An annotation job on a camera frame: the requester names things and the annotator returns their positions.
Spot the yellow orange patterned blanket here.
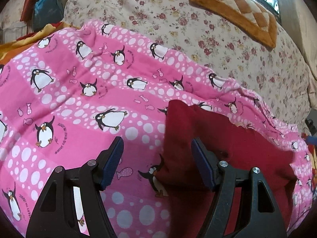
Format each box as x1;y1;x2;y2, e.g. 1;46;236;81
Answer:
1;22;78;65

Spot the floral beige bed quilt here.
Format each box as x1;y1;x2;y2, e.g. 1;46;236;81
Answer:
64;0;310;128

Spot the dark red small garment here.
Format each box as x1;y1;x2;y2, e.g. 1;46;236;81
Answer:
156;100;297;237

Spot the orange checkered plush cushion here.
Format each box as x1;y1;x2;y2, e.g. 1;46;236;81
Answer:
190;0;277;49

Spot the pink penguin print blanket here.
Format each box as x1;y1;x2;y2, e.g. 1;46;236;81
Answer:
1;20;313;237

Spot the blue plastic bag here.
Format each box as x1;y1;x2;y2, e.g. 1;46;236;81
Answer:
32;0;64;32

